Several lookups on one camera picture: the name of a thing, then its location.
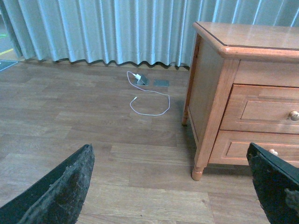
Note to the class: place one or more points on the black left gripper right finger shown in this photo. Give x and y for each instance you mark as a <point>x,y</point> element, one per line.
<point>276,183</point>

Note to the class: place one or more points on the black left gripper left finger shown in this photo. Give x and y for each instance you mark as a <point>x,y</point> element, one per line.
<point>58,197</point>

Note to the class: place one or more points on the wooden drawer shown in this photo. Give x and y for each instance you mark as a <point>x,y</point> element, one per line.
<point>231,146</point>
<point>254,108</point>

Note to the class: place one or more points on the wooden nightstand cabinet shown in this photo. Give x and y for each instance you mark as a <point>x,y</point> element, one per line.
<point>227,54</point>

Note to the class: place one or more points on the open metal floor socket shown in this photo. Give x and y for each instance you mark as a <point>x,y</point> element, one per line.
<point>141,80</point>

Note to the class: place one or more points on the closed metal floor socket plate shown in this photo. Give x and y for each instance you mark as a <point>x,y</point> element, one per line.
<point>161,83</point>

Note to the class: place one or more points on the grey-green pleated curtain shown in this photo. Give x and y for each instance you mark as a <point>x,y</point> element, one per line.
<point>128,30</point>

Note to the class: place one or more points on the white floor charger with cable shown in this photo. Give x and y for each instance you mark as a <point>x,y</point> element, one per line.
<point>148,102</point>

